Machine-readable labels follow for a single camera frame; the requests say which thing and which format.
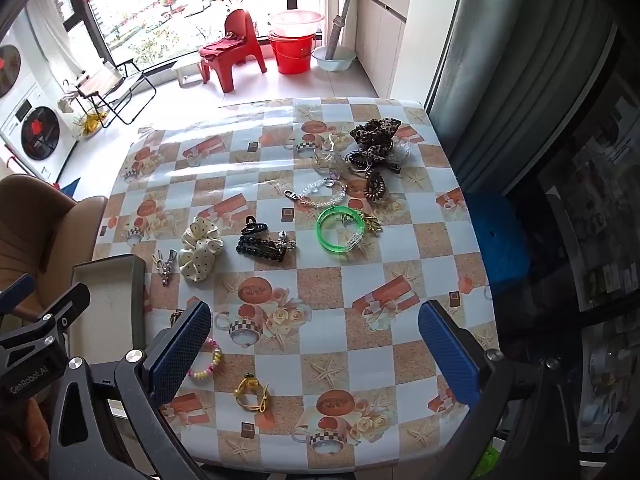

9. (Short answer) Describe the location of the clear hair claw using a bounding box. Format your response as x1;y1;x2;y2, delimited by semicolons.
312;147;351;181

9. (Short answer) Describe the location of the grey curtain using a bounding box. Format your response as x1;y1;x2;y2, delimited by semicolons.
425;0;621;196

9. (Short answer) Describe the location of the white washing machine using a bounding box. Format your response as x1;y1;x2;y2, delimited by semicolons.
0;10;56;126
0;82;81;181

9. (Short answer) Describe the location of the grey jewelry box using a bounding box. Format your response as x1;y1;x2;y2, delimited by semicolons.
70;254;147;361

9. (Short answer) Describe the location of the black folding chair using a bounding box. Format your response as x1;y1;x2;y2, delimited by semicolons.
62;57;157;128

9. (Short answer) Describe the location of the yellow hair tie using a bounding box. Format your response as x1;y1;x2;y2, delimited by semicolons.
235;373;271;412

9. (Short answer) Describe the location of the white sheer curtain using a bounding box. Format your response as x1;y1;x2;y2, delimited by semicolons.
30;0;86;71

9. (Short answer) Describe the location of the yellow ornament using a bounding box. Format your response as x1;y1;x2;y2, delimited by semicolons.
72;110;108;137

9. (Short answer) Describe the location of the red cloth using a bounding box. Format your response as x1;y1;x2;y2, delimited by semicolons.
198;32;246;58

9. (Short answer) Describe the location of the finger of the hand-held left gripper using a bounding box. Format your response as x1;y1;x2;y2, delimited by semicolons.
0;273;32;313
29;282;92;333

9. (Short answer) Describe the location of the cream polka dot scrunchie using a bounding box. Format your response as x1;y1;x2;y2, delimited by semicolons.
179;216;224;282

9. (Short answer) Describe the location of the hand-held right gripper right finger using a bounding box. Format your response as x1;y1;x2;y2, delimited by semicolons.
418;300;591;480

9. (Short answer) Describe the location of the brown spiral hair tie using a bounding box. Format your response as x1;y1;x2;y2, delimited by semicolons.
364;169;386;201

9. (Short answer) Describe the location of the dark glass cabinet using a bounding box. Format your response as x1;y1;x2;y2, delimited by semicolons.
500;75;640;480

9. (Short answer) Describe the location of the red plastic chair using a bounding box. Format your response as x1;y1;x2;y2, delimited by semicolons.
198;8;267;94

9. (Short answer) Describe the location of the black rhinestone snap hair clip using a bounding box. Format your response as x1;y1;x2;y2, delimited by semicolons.
236;232;297;264

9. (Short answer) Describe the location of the light blue basin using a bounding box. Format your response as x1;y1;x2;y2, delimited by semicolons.
311;45;357;72

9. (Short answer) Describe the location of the green translucent bangle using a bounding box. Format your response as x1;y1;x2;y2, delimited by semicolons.
316;205;366;257

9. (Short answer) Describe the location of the person's left hand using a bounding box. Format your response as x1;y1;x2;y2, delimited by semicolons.
0;399;52;466

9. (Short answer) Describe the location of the white cabinet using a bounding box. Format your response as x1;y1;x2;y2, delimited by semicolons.
356;0;416;98

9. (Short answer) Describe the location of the red bucket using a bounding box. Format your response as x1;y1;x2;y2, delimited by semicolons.
267;30;317;75

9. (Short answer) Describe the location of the colourful bead bracelet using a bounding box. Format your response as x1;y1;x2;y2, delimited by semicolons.
187;338;224;381

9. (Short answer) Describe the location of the beige bunny hair clip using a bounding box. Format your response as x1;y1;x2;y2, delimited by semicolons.
152;249;179;287

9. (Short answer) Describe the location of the clear bead chain with clasp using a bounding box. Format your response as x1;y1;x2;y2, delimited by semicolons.
285;178;348;209

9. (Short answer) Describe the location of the brown leather chair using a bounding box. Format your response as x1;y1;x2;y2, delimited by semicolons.
0;174;108;321

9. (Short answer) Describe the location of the blue stool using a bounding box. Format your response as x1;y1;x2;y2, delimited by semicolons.
462;192;531;301

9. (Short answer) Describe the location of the leopard print scrunchie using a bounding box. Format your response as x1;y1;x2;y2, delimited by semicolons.
349;116;403;163

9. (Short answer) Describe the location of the pink basin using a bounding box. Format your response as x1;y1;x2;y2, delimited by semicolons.
267;10;324;38

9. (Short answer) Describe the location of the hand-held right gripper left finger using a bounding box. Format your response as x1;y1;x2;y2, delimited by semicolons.
47;301;212;480

